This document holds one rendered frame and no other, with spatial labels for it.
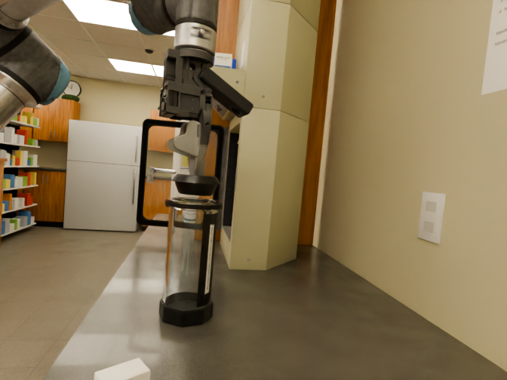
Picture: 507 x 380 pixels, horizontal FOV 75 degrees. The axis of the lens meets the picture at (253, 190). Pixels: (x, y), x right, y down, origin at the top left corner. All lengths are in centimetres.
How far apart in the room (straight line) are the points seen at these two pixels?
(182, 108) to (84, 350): 41
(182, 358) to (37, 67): 72
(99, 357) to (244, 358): 21
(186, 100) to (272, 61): 45
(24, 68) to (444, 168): 98
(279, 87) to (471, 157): 51
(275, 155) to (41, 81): 61
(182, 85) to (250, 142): 39
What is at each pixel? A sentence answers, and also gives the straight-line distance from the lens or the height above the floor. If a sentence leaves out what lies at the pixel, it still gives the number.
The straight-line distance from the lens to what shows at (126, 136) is 592.
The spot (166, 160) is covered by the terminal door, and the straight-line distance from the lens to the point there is 127.
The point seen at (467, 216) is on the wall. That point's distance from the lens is 80.
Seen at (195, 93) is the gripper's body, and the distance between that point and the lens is 60.
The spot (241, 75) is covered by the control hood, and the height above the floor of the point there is 149.
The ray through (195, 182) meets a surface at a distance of 59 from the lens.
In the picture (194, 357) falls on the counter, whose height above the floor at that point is 94.
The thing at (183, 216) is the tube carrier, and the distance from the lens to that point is 60.
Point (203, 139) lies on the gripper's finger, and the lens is 59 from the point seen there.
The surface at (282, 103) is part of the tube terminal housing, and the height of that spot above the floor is 143.
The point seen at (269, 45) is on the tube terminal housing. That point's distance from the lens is 101.
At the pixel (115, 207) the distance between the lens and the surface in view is 598.
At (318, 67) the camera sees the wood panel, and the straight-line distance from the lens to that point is 145.
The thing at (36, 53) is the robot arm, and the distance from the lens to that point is 96.
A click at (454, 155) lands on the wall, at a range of 84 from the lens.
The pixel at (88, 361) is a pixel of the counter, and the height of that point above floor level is 94.
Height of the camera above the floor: 123
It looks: 3 degrees down
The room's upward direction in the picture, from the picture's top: 5 degrees clockwise
